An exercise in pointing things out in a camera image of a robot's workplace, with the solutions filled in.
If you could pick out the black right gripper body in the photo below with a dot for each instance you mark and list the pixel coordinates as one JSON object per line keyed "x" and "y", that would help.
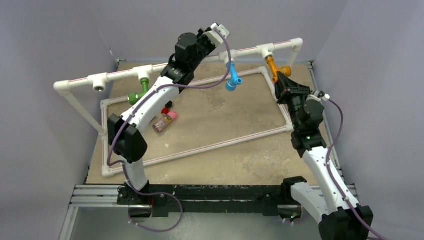
{"x": 293, "y": 97}

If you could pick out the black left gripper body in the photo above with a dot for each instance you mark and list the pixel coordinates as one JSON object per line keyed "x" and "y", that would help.
{"x": 206, "y": 48}

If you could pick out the orange water faucet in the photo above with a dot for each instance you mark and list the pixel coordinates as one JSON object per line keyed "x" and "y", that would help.
{"x": 276, "y": 69}

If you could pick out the white PVC pipe frame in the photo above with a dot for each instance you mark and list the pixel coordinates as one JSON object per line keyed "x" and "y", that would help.
{"x": 99, "y": 81}

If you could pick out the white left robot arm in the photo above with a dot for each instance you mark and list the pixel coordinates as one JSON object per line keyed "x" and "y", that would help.
{"x": 125, "y": 132}

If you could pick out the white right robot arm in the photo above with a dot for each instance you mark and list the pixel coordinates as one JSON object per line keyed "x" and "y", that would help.
{"x": 338, "y": 213}

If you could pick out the blue water faucet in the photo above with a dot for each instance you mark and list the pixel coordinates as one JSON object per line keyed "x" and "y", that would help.
{"x": 235, "y": 80}

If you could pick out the green water faucet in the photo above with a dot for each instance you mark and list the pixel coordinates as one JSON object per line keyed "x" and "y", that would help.
{"x": 134, "y": 97}

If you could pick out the red and black faucet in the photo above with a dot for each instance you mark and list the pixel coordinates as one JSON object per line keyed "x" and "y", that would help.
{"x": 167, "y": 108}

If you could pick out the pink capped colourful bottle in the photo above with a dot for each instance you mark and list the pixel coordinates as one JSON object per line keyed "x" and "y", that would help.
{"x": 160, "y": 125}

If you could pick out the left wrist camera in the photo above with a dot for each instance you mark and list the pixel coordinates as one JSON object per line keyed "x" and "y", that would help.
{"x": 217, "y": 33}

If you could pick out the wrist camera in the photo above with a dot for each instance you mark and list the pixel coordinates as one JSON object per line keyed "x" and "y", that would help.
{"x": 321, "y": 96}
{"x": 217, "y": 33}

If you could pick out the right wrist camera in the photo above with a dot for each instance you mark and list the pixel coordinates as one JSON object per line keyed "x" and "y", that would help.
{"x": 321, "y": 96}

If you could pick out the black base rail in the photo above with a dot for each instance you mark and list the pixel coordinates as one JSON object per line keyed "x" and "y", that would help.
{"x": 163, "y": 199}

